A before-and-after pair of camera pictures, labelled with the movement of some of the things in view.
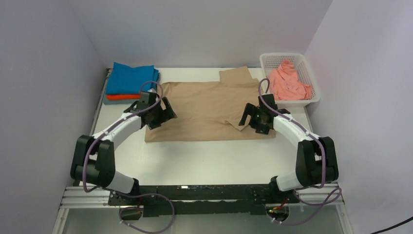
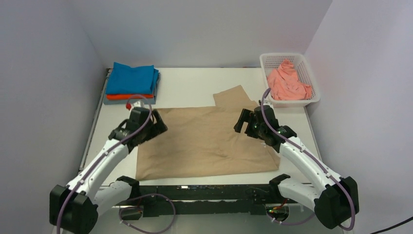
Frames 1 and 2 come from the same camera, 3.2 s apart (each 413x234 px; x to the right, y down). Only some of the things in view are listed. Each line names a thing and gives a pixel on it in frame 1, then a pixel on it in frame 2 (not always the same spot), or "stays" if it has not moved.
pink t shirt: [286, 84] stays
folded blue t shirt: [125, 80] stays
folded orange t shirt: [123, 96] stays
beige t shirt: [209, 110] to [201, 143]
